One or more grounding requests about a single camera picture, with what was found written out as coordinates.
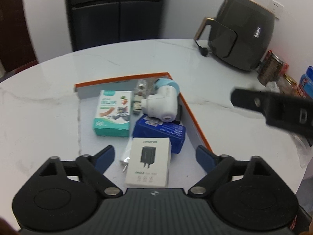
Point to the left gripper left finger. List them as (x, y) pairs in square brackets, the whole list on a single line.
[(92, 169)]

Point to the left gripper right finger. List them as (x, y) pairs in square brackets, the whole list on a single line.
[(217, 167)]

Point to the white USB wall charger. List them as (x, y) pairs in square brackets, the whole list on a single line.
[(125, 157)]

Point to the band-aid box with cartoon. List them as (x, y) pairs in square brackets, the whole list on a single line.
[(112, 117)]

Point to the white charger retail box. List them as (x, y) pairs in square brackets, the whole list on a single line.
[(149, 163)]

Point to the blue plastic case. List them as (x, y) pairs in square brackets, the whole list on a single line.
[(149, 127)]

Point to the white plug-in heater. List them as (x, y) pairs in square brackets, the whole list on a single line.
[(163, 105)]

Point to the clear liquid repellent bottle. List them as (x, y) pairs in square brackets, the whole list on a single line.
[(139, 93)]

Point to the toothpick jar light blue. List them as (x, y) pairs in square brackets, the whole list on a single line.
[(162, 82)]

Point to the black plug adapter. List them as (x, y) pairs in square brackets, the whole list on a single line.
[(179, 114)]

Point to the blue lidded red container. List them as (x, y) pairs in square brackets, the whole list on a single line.
[(305, 86)]

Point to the glass jar gold lid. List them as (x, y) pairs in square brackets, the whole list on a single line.
[(287, 85)]

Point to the gold lidded tin can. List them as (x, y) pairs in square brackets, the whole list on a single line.
[(272, 68)]

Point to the orange white cardboard tray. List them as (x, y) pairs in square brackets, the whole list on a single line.
[(89, 91)]

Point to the dark air fryer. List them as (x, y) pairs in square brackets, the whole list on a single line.
[(240, 33)]

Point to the dark wooden door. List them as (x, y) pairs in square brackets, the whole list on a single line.
[(16, 46)]

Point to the black refrigerator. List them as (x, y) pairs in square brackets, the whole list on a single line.
[(94, 23)]

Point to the white wall socket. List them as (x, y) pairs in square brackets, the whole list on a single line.
[(275, 7)]

